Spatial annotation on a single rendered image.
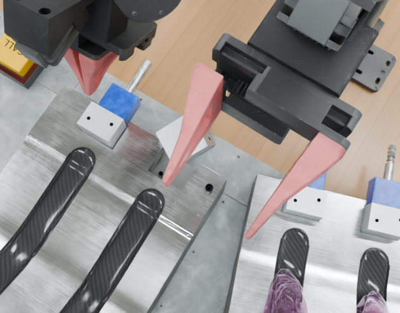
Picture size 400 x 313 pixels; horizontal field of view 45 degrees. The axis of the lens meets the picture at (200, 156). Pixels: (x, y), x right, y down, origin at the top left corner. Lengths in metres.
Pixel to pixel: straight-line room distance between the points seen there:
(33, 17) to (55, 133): 0.30
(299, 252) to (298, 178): 0.38
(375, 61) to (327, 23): 0.58
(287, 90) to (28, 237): 0.45
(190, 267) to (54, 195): 0.21
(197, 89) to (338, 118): 0.09
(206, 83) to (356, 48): 0.10
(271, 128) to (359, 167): 0.44
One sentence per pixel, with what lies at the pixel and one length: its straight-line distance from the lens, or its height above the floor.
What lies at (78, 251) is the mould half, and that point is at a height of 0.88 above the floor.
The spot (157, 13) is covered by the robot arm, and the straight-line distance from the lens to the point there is 0.39.
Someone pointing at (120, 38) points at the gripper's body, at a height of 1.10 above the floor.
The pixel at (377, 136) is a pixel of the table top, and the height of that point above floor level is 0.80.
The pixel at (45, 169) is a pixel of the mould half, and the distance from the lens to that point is 0.66.
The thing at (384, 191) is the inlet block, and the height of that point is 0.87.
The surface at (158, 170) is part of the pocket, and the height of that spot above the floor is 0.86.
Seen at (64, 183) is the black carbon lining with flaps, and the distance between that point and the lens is 0.66.
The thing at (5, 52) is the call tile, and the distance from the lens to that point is 0.80.
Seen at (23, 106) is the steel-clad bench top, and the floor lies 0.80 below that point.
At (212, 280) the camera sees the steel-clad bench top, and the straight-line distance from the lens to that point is 0.70.
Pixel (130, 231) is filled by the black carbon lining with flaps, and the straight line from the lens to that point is 0.63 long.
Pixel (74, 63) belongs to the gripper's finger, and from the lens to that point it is 0.51.
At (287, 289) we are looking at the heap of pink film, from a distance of 0.63.
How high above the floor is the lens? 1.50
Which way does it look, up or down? 75 degrees down
